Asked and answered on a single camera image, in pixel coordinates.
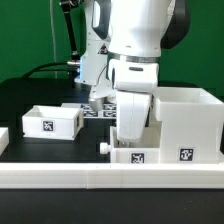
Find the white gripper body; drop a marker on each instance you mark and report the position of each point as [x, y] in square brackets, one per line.
[132, 111]

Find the white front drawer box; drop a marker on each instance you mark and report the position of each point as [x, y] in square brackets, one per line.
[146, 151]

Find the white drawer box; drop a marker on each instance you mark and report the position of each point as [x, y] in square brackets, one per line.
[51, 122]
[146, 151]

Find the white drawer cabinet frame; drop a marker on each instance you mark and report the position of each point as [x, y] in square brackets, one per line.
[190, 125]

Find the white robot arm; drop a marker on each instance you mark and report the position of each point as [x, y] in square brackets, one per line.
[124, 40]

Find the white rear drawer box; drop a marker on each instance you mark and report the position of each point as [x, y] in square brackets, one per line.
[51, 122]

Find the white marker base plate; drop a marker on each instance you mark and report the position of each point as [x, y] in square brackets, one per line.
[108, 111]

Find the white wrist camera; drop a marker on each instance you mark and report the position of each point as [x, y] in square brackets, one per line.
[97, 95]

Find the white front barrier rail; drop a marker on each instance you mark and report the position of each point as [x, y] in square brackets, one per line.
[96, 176]

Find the white barrier rail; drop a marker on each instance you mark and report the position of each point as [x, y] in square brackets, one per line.
[96, 176]
[4, 139]

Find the black camera stand pole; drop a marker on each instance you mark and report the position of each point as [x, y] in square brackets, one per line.
[67, 6]

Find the white left barrier rail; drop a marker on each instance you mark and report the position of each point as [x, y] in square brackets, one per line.
[4, 139]

